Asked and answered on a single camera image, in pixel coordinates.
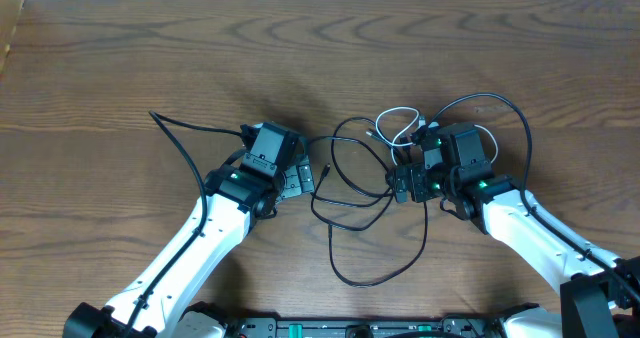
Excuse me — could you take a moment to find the black usb cable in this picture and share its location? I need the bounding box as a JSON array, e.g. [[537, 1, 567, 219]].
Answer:
[[327, 200, 430, 288], [304, 116, 409, 232]]

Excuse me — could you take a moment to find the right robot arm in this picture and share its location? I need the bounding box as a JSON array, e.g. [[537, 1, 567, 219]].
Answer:
[[386, 123, 639, 337]]

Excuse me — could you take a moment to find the camera black cable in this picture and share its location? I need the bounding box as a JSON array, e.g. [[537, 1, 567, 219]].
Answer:
[[424, 92, 640, 304], [122, 110, 251, 338]]

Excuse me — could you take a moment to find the right camera black cable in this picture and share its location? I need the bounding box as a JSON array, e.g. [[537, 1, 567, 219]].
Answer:
[[424, 92, 640, 304]]

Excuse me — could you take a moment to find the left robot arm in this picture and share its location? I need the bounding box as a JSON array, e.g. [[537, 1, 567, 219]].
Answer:
[[63, 123, 314, 337]]

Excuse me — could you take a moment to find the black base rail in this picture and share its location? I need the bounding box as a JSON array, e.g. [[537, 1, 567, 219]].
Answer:
[[222, 315, 506, 338]]

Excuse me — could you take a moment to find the left camera black cable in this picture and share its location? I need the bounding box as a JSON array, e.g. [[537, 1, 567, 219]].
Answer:
[[122, 110, 251, 338]]

